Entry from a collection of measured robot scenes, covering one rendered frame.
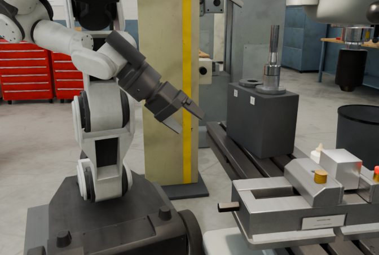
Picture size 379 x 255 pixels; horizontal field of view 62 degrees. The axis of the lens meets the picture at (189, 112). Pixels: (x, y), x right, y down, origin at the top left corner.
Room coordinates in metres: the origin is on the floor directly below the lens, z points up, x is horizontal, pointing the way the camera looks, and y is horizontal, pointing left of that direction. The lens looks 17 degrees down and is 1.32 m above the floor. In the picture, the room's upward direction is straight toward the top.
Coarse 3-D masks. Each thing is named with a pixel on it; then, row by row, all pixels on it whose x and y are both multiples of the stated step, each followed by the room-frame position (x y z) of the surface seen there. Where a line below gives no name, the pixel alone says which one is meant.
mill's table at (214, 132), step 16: (208, 128) 1.16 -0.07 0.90; (224, 128) 1.15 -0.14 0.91; (224, 144) 0.97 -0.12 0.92; (224, 160) 0.94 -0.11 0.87; (240, 160) 0.85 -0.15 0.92; (256, 160) 0.85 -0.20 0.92; (272, 160) 0.89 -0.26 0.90; (288, 160) 0.85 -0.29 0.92; (240, 176) 0.80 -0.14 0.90; (256, 176) 0.75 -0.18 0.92; (272, 176) 0.75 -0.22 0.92; (336, 240) 0.50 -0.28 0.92; (352, 240) 0.53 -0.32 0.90; (368, 240) 0.50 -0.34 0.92
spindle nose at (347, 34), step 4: (344, 28) 0.58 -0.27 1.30; (348, 28) 0.57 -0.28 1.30; (352, 28) 0.57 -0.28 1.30; (356, 28) 0.57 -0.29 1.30; (360, 28) 0.56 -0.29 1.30; (364, 28) 0.56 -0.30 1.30; (368, 28) 0.57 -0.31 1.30; (344, 32) 0.58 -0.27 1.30; (348, 32) 0.57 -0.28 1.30; (352, 32) 0.57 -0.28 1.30; (356, 32) 0.57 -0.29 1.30; (360, 32) 0.56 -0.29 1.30; (364, 32) 0.56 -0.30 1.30; (344, 36) 0.58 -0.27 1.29; (348, 36) 0.57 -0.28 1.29; (352, 36) 0.57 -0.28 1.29; (356, 36) 0.57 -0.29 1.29; (360, 36) 0.56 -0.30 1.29; (364, 36) 0.56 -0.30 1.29; (344, 40) 0.58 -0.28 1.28; (348, 40) 0.57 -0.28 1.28; (352, 40) 0.57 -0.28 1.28; (356, 40) 0.56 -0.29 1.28; (360, 40) 0.56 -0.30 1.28; (364, 40) 0.56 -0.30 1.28; (368, 40) 0.57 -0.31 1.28
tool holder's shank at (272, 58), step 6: (276, 30) 0.92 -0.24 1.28; (270, 36) 0.93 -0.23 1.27; (276, 36) 0.92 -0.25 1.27; (270, 42) 0.93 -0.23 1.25; (276, 42) 0.92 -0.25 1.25; (270, 48) 0.93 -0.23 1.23; (276, 48) 0.92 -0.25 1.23; (270, 54) 0.92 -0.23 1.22; (276, 54) 0.92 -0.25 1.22; (270, 60) 0.92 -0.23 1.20; (276, 60) 0.92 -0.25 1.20
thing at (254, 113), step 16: (240, 80) 1.04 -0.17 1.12; (256, 80) 1.04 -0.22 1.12; (240, 96) 0.98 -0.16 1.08; (256, 96) 0.89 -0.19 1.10; (272, 96) 0.87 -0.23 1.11; (288, 96) 0.88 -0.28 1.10; (240, 112) 0.97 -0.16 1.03; (256, 112) 0.89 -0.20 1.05; (272, 112) 0.87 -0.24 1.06; (288, 112) 0.89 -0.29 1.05; (240, 128) 0.97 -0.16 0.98; (256, 128) 0.88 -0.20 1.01; (272, 128) 0.87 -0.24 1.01; (288, 128) 0.89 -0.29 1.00; (240, 144) 0.96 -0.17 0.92; (256, 144) 0.88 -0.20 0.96; (272, 144) 0.87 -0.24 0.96; (288, 144) 0.89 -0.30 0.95
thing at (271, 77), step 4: (264, 68) 0.93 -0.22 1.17; (264, 72) 0.93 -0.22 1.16; (268, 72) 0.91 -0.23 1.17; (272, 72) 0.91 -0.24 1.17; (276, 72) 0.91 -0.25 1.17; (264, 76) 0.93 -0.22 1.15; (268, 76) 0.91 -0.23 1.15; (272, 76) 0.91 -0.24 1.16; (276, 76) 0.91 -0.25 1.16; (264, 80) 0.93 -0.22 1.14; (268, 80) 0.91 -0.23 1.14; (272, 80) 0.91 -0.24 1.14; (276, 80) 0.91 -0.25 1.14; (264, 84) 0.92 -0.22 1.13; (268, 84) 0.91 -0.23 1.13; (272, 84) 0.91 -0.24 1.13; (276, 84) 0.91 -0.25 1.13; (268, 88) 0.91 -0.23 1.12; (272, 88) 0.91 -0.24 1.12; (276, 88) 0.91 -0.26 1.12
